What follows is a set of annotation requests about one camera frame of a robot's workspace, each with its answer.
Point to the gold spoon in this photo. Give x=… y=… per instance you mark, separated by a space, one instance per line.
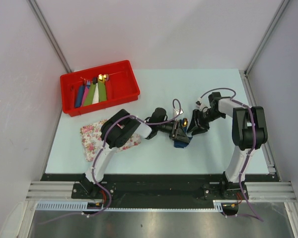
x=184 y=122

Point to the white rolled napkin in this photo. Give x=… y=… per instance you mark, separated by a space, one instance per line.
x=95 y=99

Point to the blue rolled napkin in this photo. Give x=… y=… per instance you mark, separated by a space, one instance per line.
x=79 y=97

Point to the right aluminium corner post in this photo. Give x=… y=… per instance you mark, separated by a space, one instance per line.
x=267 y=35

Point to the dark blue paper napkin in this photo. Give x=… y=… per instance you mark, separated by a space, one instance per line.
x=181 y=140

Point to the red plastic bin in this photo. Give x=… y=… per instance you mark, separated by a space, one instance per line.
x=124 y=87

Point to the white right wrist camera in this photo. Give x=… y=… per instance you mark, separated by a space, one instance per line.
x=200 y=105

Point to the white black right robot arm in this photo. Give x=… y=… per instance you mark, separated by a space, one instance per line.
x=249 y=133

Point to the olive green rolled napkin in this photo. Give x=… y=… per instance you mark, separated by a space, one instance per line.
x=101 y=80

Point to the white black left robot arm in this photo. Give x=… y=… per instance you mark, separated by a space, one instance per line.
x=119 y=129

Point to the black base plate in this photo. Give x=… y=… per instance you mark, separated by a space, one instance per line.
x=207 y=187

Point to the aluminium corner post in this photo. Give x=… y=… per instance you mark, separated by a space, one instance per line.
x=38 y=13
x=267 y=35

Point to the left aluminium corner post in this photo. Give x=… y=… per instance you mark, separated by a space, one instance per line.
x=38 y=13

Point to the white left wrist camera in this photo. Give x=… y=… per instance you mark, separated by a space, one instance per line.
x=178 y=112

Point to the pink rolled napkin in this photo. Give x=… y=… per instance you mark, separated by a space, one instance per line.
x=86 y=90

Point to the floral cloth mat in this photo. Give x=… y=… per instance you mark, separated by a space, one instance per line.
x=91 y=140

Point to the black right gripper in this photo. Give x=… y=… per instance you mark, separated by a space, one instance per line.
x=196 y=114

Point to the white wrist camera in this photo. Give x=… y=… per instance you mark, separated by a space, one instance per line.
x=200 y=105
x=178 y=112

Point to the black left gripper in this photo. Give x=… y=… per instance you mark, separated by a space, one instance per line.
x=177 y=132

